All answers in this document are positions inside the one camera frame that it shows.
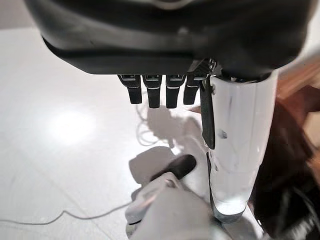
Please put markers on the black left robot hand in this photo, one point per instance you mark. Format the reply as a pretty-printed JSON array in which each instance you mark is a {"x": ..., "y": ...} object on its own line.
[{"x": 162, "y": 37}]

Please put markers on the silver left robot leg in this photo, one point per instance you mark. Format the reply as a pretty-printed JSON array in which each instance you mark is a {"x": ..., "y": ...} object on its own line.
[{"x": 172, "y": 207}]

